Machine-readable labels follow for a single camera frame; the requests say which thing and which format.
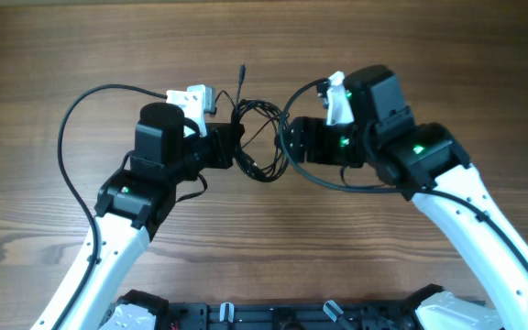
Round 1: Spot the black USB cable thick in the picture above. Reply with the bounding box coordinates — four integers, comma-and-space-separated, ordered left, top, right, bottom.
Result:
232, 99, 289, 183

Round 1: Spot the black USB cable thin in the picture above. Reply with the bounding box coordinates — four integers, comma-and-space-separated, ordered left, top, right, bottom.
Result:
215, 63, 258, 143

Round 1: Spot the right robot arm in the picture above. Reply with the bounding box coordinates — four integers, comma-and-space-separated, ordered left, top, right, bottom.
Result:
277, 65, 528, 329

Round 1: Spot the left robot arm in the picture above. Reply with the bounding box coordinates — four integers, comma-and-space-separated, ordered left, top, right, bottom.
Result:
33, 103, 245, 329

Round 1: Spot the left camera black cable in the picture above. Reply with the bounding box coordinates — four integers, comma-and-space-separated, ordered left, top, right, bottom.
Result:
48, 82, 169, 330

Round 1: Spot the camera black cable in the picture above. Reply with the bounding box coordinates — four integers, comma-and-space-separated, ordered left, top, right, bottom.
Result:
278, 77, 528, 308
48, 82, 169, 330

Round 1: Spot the right camera black cable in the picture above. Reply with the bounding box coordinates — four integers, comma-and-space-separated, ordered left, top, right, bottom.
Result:
278, 77, 528, 308

